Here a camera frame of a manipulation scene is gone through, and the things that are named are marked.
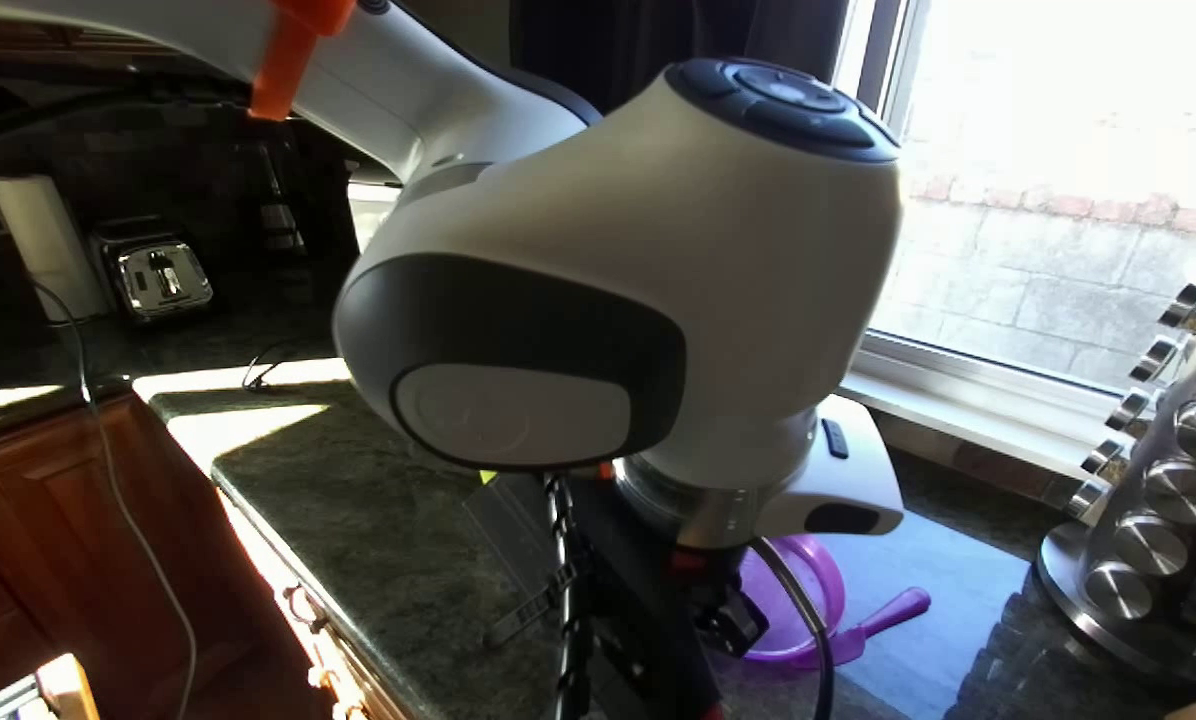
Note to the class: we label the wooden base cabinet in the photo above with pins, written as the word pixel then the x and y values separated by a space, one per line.
pixel 117 549

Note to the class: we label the window frame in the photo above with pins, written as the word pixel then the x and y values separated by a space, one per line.
pixel 1048 203

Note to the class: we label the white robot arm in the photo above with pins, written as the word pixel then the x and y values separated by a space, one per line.
pixel 647 308

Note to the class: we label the wooden knife block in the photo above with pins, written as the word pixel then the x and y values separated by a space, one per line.
pixel 67 691

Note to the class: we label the white paper towel roll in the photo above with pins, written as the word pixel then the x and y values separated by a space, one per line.
pixel 52 248

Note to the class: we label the silver toaster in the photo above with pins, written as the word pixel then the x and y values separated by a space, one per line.
pixel 154 269

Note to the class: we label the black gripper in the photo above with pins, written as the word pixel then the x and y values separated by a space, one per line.
pixel 655 611

